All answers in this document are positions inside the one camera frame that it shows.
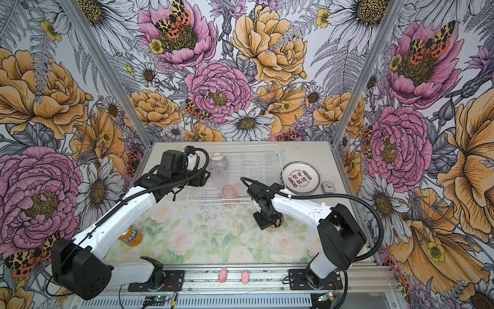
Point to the clear glass cup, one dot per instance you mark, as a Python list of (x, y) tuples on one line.
[(219, 174)]

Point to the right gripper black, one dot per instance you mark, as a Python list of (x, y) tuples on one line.
[(263, 224)]

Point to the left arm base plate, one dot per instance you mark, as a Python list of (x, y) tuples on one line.
[(167, 281)]

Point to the striped grey bowl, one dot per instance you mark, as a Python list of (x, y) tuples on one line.
[(217, 157)]

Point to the white wire dish rack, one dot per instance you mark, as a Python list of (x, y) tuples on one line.
[(261, 162)]

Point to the pink glass cup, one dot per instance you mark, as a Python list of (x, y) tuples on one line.
[(230, 195)]

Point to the left pink clip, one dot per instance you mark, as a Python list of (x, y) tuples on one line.
[(223, 275)]

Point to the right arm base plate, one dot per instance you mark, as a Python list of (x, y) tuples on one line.
[(302, 279)]

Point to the right circuit board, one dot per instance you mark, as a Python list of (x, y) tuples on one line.
[(329, 296)]

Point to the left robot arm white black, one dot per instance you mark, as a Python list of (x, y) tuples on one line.
[(79, 264)]

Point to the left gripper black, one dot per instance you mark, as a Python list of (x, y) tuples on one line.
[(199, 182)]

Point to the green circuit board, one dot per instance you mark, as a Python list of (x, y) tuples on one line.
[(158, 300)]

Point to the pink clip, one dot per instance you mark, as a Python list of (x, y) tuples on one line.
[(245, 277), (223, 275)]

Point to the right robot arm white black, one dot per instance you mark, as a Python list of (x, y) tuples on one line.
[(340, 235)]

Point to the orange soda bottle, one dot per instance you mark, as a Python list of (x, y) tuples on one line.
[(132, 237)]

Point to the small clear alarm clock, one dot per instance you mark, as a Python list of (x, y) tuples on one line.
[(328, 187)]

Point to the aluminium front rail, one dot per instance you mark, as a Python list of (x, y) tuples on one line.
[(364, 286)]

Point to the yellow glass cup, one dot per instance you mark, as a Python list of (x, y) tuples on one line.
[(276, 223)]

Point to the right pink clip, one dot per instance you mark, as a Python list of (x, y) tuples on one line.
[(245, 277)]

